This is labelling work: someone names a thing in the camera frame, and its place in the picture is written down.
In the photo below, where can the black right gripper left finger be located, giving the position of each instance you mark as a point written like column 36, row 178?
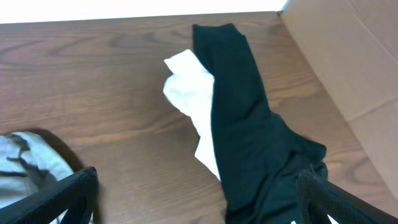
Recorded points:
column 75, row 197

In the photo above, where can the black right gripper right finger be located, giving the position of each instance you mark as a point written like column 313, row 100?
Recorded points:
column 320, row 200

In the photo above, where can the grey-green shorts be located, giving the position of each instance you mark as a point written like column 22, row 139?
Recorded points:
column 28, row 165

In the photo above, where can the black garment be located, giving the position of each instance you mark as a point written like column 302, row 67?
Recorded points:
column 258, row 156

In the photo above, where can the white garment on right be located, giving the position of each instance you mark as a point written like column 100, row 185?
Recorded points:
column 190, row 90

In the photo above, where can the brown cardboard box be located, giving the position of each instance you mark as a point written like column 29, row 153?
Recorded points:
column 352, row 47

